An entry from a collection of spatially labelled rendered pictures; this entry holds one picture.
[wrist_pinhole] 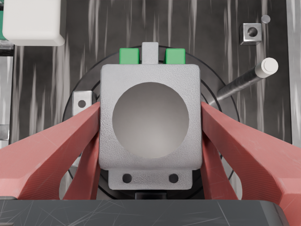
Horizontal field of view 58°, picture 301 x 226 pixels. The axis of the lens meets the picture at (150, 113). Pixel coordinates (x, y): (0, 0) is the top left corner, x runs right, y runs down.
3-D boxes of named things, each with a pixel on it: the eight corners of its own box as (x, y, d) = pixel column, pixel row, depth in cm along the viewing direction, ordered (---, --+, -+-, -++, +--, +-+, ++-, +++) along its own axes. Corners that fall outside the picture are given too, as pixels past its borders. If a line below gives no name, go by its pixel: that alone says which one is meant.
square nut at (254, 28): (257, 45, 24) (262, 41, 23) (239, 45, 24) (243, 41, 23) (257, 27, 24) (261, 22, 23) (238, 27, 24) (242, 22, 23)
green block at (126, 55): (141, 83, 21) (139, 67, 16) (125, 83, 21) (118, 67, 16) (141, 68, 21) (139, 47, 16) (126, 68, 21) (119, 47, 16)
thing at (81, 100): (96, 119, 21) (92, 117, 19) (76, 119, 21) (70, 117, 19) (96, 93, 21) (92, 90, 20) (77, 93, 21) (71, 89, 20)
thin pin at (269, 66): (227, 99, 21) (279, 73, 13) (217, 99, 21) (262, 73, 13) (226, 89, 21) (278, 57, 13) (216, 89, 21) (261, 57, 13)
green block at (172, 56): (177, 84, 21) (185, 67, 16) (161, 84, 21) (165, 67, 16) (177, 68, 21) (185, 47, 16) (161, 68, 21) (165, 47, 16)
